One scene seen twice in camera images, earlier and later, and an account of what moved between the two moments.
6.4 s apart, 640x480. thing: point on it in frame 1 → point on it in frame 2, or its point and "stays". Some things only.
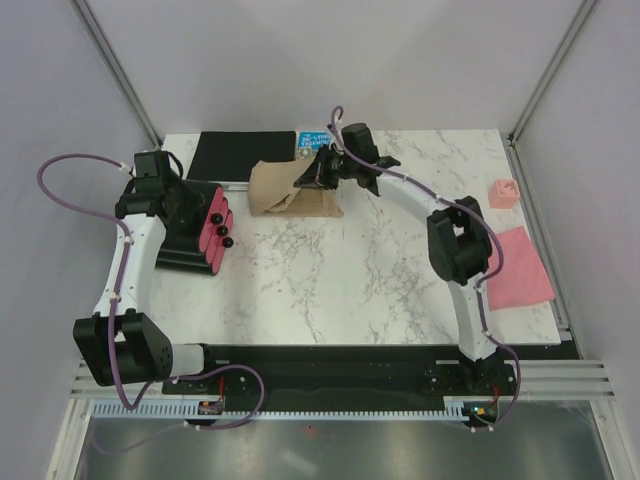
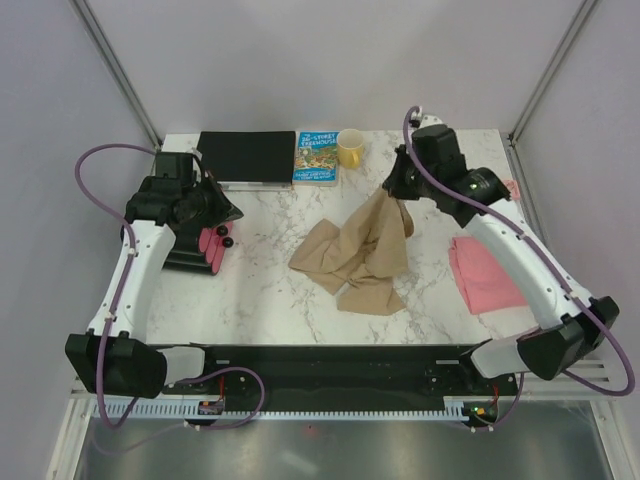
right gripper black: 316,175 → 394,184
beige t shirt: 272,191 → 360,261
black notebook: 230,156 stays
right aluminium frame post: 549,72 stays
